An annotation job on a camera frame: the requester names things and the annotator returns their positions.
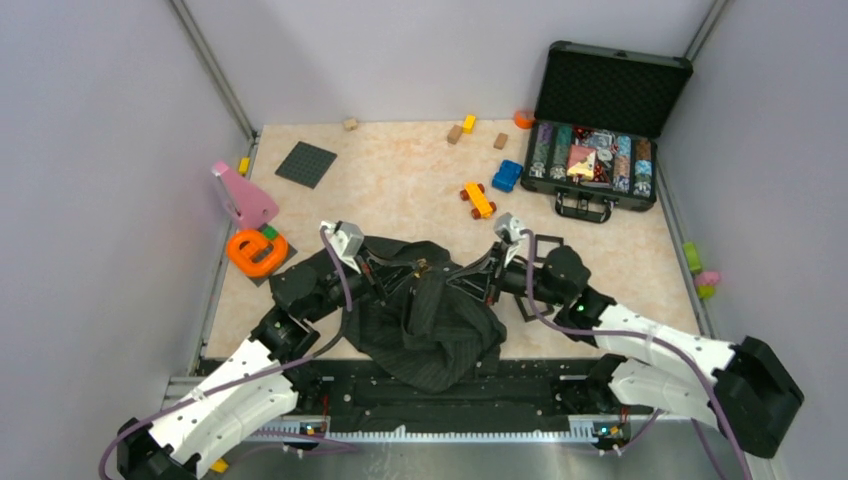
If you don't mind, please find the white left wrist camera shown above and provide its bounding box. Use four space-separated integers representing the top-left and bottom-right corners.
320 221 365 274

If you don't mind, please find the black square frame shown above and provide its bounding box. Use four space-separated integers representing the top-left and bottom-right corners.
535 234 565 258
514 296 556 322

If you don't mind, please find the orange curved toy track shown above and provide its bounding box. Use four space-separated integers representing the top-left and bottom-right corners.
226 229 289 279

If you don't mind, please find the yellow wedge block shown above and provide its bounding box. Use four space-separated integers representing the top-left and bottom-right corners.
209 458 230 474

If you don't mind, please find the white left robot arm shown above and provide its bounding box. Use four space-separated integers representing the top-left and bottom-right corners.
103 247 419 479

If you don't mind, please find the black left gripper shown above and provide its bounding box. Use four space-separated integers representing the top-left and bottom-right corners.
305 243 419 323

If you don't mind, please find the small yellow brick left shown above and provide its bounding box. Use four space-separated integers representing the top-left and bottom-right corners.
238 157 251 176

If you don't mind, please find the pink and green toy pile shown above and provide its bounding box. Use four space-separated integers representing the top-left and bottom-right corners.
682 242 722 300

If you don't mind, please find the dark pinstriped garment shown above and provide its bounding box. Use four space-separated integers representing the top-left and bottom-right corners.
342 236 507 394

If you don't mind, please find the blue toy brick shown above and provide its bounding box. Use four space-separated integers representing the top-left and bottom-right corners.
491 159 523 193

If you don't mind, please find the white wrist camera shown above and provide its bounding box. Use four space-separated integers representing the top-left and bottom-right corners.
493 212 529 250
320 221 365 274

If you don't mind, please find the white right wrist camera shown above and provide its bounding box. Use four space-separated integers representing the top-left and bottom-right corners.
493 212 529 250

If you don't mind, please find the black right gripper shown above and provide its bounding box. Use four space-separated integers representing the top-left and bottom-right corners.
447 239 567 307

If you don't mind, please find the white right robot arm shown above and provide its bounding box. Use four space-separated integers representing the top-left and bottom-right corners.
447 242 805 459

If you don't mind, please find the pink toy ramp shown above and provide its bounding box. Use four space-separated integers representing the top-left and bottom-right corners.
211 162 279 230

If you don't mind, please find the wooden block centre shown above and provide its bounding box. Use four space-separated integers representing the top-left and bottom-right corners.
446 125 463 145

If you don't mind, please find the orange cylinder cup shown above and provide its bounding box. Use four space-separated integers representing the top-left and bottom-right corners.
513 110 535 130

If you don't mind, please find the black poker chip case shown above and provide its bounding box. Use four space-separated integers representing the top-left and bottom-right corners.
520 41 693 223

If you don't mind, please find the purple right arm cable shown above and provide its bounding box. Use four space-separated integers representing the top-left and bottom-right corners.
519 228 757 480

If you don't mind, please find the yellow toy brick car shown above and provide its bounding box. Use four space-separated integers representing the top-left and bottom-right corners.
459 182 497 220

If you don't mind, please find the small wooden block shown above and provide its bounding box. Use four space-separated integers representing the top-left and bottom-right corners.
493 132 509 150

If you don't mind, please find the grey square baseplate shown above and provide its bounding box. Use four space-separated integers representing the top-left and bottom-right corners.
275 141 337 189

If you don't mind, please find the yellow cube block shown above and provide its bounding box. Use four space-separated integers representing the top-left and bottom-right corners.
461 114 477 135

